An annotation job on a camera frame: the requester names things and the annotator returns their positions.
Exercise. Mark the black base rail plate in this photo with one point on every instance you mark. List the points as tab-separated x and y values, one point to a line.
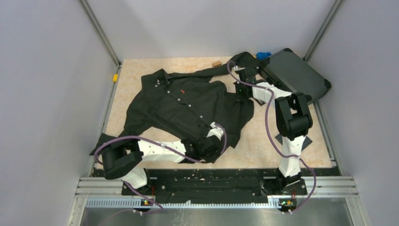
226	186

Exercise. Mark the black pinstriped shirt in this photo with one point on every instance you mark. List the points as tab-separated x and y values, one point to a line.
185	104

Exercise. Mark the dark grey hard case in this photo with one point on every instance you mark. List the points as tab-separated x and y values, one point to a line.
287	71

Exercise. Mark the blue toy piece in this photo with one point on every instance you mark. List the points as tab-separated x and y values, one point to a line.
263	55

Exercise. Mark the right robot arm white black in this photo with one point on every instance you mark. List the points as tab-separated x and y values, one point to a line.
293	121

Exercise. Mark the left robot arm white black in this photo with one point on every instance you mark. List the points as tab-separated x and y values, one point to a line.
121	156

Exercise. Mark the dark grey studded baseplate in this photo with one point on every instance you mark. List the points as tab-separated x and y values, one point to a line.
306	142

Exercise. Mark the brown wooden block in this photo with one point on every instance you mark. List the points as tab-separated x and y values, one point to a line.
216	64

